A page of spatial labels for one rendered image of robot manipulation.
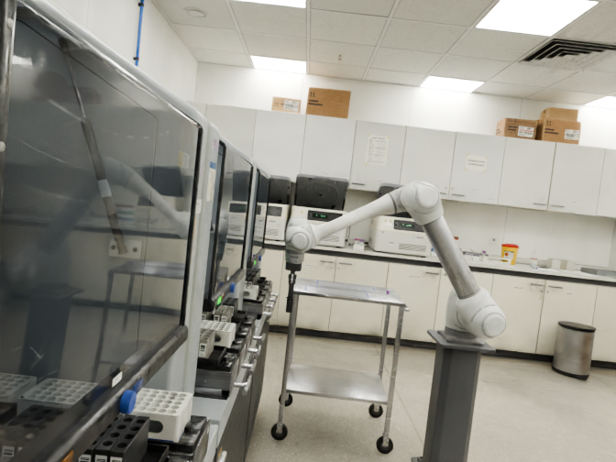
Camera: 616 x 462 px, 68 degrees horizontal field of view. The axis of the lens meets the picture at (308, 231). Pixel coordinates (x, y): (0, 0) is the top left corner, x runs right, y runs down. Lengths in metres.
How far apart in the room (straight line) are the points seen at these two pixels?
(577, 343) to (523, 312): 0.53
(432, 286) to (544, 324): 1.16
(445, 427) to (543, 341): 2.82
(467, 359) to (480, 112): 3.58
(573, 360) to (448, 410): 2.60
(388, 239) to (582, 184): 2.13
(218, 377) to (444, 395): 1.37
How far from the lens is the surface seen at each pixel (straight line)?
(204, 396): 1.32
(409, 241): 4.54
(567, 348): 4.88
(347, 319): 4.56
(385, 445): 2.71
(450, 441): 2.50
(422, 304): 4.65
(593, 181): 5.54
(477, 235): 5.39
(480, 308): 2.12
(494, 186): 5.08
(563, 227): 5.78
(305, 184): 4.68
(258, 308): 2.11
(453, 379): 2.38
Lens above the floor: 1.27
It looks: 3 degrees down
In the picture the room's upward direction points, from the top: 6 degrees clockwise
